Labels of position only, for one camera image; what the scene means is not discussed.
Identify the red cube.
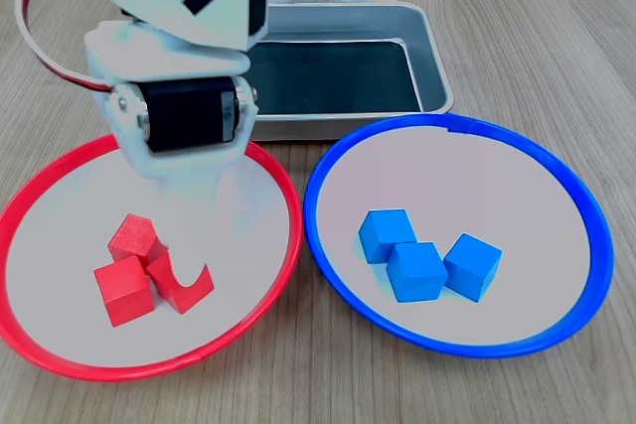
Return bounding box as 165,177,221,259
92,255,158,329
145,239,216,316
107,213,170,266

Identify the blue cube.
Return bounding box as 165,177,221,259
357,209,418,265
386,240,448,304
443,232,503,304

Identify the red-rimmed white plate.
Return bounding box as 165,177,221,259
0,133,304,383

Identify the black tray mat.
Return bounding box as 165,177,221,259
245,39,423,116

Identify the steel tray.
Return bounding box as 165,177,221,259
245,1,456,143

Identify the blue-rimmed white plate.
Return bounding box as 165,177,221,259
303,113,615,360

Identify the red and white cable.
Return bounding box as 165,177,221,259
13,0,115,95

